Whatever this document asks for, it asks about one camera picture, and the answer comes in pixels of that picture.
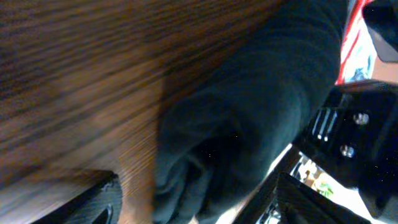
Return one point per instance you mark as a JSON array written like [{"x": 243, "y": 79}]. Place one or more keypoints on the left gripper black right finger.
[{"x": 299, "y": 204}]

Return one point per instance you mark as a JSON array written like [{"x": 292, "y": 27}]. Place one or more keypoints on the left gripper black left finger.
[{"x": 100, "y": 204}]

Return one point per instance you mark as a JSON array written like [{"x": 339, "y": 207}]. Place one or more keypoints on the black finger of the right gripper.
[{"x": 264, "y": 195}]

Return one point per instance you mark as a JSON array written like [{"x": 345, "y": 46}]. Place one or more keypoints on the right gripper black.
[{"x": 353, "y": 137}]

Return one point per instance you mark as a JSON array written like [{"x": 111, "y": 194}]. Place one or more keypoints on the black t-shirt with white logo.
[{"x": 216, "y": 145}]

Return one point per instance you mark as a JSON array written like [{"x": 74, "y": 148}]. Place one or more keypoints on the red garment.
[{"x": 349, "y": 40}]

